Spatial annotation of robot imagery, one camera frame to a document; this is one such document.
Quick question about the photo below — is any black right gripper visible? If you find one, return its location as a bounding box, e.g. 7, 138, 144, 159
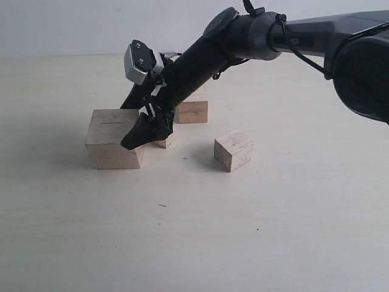
120, 52, 213, 150

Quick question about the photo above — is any smallest wooden cube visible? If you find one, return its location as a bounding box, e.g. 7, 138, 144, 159
151, 133, 176, 149

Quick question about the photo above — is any second largest wooden cube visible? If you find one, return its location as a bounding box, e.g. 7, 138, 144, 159
174, 85, 209, 124

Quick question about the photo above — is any third largest wooden cube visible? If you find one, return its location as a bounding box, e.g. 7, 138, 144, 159
213, 128, 253, 172

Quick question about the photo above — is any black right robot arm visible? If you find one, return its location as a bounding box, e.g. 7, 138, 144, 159
121, 2, 388, 150

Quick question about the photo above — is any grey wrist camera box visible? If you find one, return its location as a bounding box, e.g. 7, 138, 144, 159
123, 39, 164, 85

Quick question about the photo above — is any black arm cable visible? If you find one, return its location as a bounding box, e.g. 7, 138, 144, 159
212, 0, 335, 80

